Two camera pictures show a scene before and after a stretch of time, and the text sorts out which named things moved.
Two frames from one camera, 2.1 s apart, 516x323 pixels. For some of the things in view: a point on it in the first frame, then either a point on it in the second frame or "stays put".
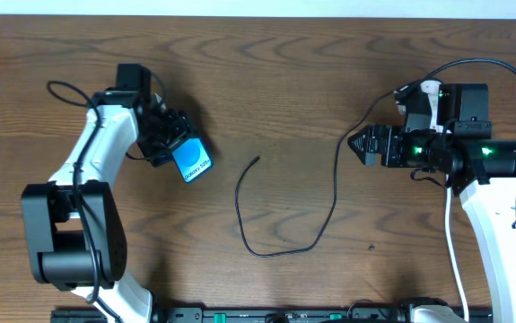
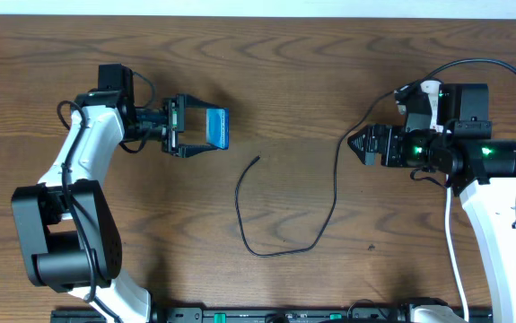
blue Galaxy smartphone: [191, 158] to [217, 127]
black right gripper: [392, 134] stays put
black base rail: [364, 313] stays put
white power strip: [432, 88] stays put
